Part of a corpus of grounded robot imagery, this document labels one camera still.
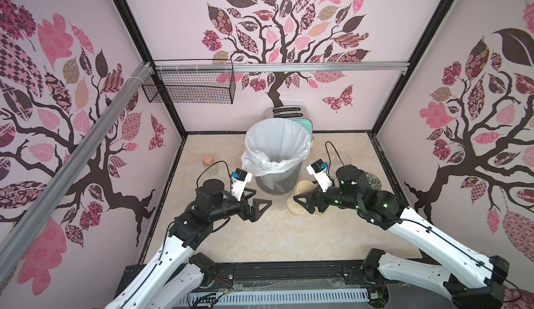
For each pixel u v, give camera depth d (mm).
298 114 1061
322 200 579
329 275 742
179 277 576
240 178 590
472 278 388
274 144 931
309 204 589
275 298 697
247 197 702
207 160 957
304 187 647
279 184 953
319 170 578
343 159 979
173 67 899
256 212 587
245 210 581
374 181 962
